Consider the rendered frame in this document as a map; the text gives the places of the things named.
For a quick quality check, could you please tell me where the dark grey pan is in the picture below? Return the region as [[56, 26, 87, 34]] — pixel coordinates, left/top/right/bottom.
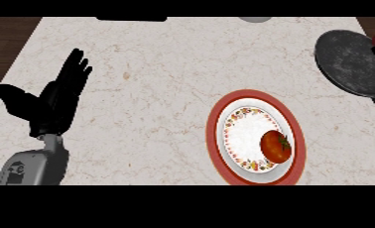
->
[[313, 30, 375, 99]]

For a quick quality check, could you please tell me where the black flat appliance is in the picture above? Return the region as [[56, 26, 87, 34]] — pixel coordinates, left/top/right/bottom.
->
[[95, 16, 168, 23]]

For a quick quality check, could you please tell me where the grey round object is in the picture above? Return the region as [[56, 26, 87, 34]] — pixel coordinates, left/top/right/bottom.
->
[[238, 16, 273, 24]]

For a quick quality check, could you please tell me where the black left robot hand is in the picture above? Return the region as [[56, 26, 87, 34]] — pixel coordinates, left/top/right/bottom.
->
[[0, 48, 95, 139]]

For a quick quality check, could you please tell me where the red-rimmed white plate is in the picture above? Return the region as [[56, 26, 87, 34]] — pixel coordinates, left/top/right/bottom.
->
[[205, 88, 307, 186]]

